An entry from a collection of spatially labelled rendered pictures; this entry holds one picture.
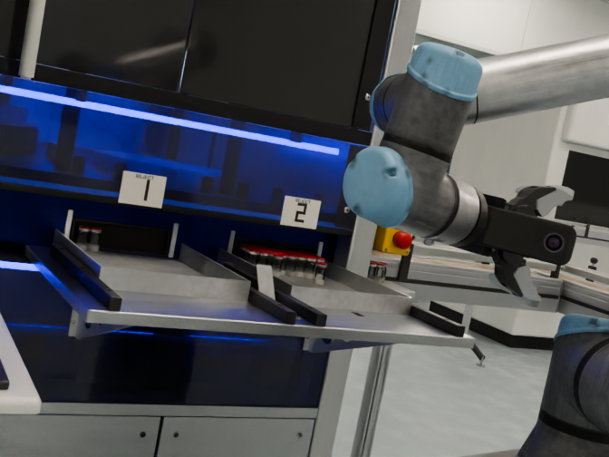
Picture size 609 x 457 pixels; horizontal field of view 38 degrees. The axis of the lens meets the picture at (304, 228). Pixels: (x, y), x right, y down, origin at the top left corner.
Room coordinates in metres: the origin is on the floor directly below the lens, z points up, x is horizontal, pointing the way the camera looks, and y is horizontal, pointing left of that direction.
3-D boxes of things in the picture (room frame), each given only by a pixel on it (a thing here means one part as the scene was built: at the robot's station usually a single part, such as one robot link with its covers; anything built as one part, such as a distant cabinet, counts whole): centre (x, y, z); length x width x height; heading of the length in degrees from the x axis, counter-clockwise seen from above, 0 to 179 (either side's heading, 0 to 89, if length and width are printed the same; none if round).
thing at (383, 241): (1.95, -0.19, 1.00); 0.08 x 0.07 x 0.07; 29
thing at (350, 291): (1.72, -0.03, 0.90); 0.34 x 0.26 x 0.04; 29
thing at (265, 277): (1.47, 0.02, 0.91); 0.14 x 0.03 x 0.06; 30
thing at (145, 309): (1.58, 0.09, 0.87); 0.70 x 0.48 x 0.02; 119
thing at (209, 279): (1.56, 0.27, 0.90); 0.34 x 0.26 x 0.04; 29
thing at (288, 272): (1.82, 0.02, 0.91); 0.18 x 0.02 x 0.05; 119
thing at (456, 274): (2.21, -0.37, 0.92); 0.69 x 0.16 x 0.16; 119
